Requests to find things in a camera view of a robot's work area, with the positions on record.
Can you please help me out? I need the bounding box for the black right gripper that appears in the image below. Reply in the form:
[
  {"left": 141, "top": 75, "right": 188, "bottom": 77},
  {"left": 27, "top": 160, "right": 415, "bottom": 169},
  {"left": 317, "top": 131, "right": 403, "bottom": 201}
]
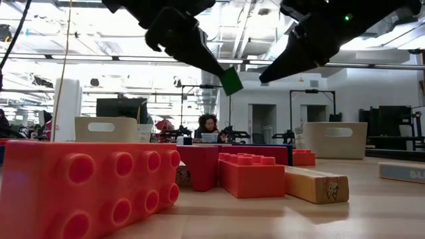
[{"left": 259, "top": 5, "right": 363, "bottom": 84}]

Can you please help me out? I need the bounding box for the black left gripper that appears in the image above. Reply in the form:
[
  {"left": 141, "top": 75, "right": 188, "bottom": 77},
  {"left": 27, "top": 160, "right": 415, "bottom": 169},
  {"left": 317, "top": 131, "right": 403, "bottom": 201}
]
[{"left": 145, "top": 6, "right": 227, "bottom": 78}]

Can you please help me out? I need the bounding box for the small green block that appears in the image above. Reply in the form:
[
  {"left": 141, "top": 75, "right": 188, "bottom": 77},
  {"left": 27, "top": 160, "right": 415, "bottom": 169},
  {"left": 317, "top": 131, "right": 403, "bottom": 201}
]
[{"left": 220, "top": 66, "right": 244, "bottom": 97}]

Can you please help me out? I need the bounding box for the small orange Duplo brick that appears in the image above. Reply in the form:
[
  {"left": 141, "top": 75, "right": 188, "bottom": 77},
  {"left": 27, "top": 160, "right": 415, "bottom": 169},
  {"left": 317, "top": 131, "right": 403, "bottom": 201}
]
[{"left": 292, "top": 149, "right": 316, "bottom": 167}]

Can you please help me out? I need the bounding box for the wooden block with sticker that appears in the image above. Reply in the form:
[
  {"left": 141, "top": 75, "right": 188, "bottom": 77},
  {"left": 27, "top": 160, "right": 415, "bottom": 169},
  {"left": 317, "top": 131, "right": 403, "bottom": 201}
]
[{"left": 175, "top": 161, "right": 193, "bottom": 187}]

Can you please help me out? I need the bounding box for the long wooden block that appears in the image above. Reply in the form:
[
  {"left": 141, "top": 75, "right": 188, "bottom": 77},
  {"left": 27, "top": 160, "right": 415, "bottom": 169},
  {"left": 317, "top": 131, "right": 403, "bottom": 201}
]
[{"left": 284, "top": 165, "right": 350, "bottom": 205}]

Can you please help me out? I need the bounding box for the wooden block with blue side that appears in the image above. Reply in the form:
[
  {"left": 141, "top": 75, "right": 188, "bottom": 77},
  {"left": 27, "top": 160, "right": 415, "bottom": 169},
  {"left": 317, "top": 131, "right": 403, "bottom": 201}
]
[{"left": 377, "top": 161, "right": 425, "bottom": 185}]

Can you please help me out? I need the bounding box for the person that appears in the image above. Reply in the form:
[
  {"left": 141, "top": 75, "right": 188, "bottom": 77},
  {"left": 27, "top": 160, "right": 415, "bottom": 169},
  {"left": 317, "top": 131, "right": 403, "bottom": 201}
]
[{"left": 194, "top": 114, "right": 230, "bottom": 144}]

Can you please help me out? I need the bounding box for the clear plastic container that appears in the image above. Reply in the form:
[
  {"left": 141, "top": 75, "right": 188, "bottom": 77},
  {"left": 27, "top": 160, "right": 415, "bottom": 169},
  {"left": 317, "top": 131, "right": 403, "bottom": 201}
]
[{"left": 200, "top": 132, "right": 220, "bottom": 144}]

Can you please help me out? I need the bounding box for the white plastic bin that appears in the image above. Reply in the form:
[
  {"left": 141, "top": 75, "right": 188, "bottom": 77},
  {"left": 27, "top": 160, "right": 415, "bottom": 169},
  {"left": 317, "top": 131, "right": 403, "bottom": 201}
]
[
  {"left": 294, "top": 121, "right": 369, "bottom": 160},
  {"left": 74, "top": 116, "right": 154, "bottom": 144}
]

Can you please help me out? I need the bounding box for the black monitor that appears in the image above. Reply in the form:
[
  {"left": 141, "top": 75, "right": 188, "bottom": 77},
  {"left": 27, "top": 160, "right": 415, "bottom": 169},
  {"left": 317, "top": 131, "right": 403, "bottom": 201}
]
[{"left": 96, "top": 97, "right": 149, "bottom": 125}]

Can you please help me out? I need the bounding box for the black shelf unit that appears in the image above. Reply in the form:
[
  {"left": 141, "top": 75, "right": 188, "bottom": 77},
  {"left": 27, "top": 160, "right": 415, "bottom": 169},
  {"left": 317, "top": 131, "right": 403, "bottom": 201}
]
[{"left": 358, "top": 105, "right": 413, "bottom": 150}]

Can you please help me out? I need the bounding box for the white column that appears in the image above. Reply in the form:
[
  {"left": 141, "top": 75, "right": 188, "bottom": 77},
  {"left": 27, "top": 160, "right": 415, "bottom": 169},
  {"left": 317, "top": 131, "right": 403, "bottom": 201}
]
[{"left": 52, "top": 78, "right": 82, "bottom": 143}]

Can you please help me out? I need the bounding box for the black metal frame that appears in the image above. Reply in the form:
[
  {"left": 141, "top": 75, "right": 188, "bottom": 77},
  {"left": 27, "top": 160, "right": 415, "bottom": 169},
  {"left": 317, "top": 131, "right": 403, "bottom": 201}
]
[
  {"left": 181, "top": 84, "right": 233, "bottom": 129},
  {"left": 289, "top": 88, "right": 343, "bottom": 123}
]

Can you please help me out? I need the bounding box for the black table frame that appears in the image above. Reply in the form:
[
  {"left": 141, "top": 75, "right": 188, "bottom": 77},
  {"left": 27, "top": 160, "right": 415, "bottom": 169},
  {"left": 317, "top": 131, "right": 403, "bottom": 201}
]
[{"left": 365, "top": 148, "right": 416, "bottom": 161}]

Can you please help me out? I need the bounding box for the yellow cable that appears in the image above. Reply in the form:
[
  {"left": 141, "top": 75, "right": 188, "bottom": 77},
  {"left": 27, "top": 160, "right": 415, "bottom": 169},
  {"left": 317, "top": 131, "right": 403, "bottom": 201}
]
[{"left": 49, "top": 0, "right": 73, "bottom": 143}]

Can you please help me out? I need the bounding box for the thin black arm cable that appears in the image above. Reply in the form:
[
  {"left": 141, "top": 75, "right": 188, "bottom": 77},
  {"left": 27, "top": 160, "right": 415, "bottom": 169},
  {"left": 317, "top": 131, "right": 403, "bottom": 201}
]
[{"left": 0, "top": 0, "right": 33, "bottom": 70}]

